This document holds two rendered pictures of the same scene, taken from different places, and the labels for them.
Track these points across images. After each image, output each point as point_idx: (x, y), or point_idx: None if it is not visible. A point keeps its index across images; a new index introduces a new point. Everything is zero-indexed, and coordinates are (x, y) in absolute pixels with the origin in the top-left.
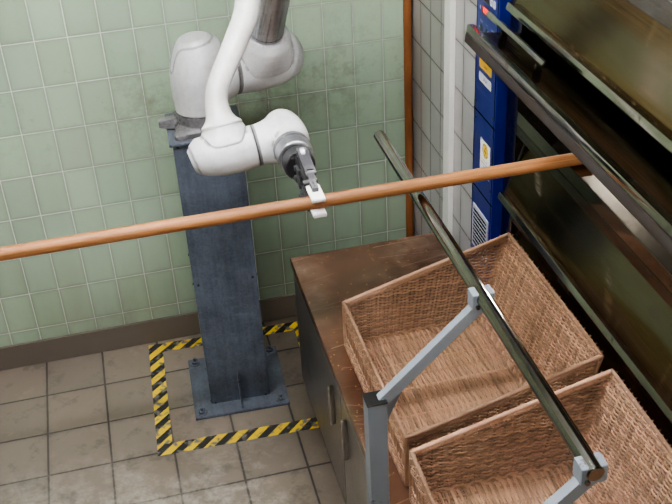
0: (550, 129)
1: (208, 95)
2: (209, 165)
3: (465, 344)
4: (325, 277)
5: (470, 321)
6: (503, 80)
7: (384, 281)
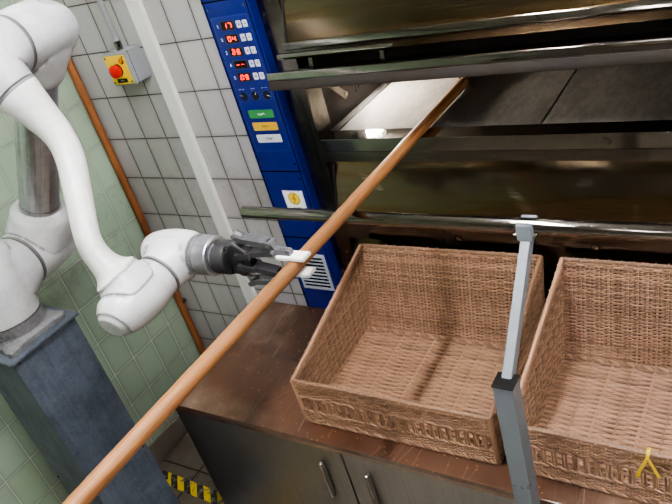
0: (455, 76)
1: (87, 250)
2: (138, 315)
3: (387, 349)
4: (219, 392)
5: (531, 254)
6: (354, 83)
7: (268, 360)
